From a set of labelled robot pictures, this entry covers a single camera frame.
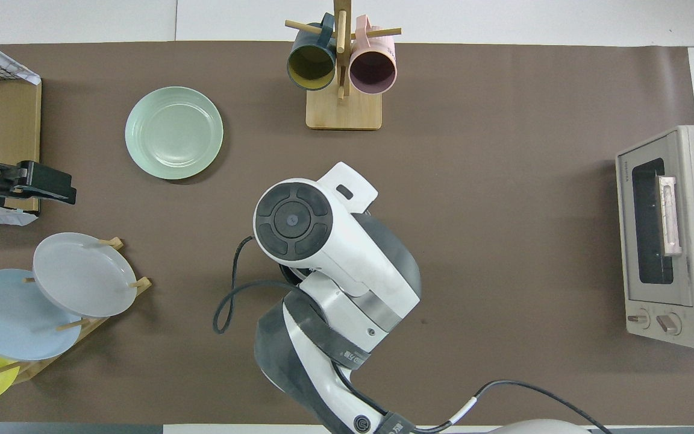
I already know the grey plate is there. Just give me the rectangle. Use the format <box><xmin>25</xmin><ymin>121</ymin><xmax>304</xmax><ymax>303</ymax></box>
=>
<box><xmin>32</xmin><ymin>232</ymin><xmax>139</xmax><ymax>319</ymax></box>

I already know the light blue plate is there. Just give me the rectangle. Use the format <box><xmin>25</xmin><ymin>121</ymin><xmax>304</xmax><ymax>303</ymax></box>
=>
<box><xmin>0</xmin><ymin>268</ymin><xmax>83</xmax><ymax>362</ymax></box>

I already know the mint green plate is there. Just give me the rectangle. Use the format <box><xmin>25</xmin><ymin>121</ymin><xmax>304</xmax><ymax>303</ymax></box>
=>
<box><xmin>124</xmin><ymin>86</ymin><xmax>225</xmax><ymax>181</ymax></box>

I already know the wooden plate rack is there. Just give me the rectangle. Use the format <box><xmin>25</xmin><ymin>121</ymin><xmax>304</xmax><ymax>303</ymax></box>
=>
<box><xmin>0</xmin><ymin>236</ymin><xmax>153</xmax><ymax>385</ymax></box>

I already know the white checked cloth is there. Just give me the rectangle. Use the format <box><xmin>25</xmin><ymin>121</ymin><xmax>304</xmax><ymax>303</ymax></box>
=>
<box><xmin>0</xmin><ymin>29</ymin><xmax>42</xmax><ymax>86</ymax></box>

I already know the dark teal mug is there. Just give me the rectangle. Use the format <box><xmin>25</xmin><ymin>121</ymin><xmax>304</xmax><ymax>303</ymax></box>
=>
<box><xmin>286</xmin><ymin>13</ymin><xmax>337</xmax><ymax>92</ymax></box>

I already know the wooden mug tree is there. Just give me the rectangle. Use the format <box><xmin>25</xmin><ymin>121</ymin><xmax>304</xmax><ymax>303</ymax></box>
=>
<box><xmin>284</xmin><ymin>0</ymin><xmax>402</xmax><ymax>131</ymax></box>

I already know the pink ribbed mug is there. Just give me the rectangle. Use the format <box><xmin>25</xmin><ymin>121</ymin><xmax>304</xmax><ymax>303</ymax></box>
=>
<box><xmin>348</xmin><ymin>14</ymin><xmax>398</xmax><ymax>96</ymax></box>

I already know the brown table mat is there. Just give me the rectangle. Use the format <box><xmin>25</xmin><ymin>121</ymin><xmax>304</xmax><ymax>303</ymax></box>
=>
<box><xmin>0</xmin><ymin>40</ymin><xmax>694</xmax><ymax>426</ymax></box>

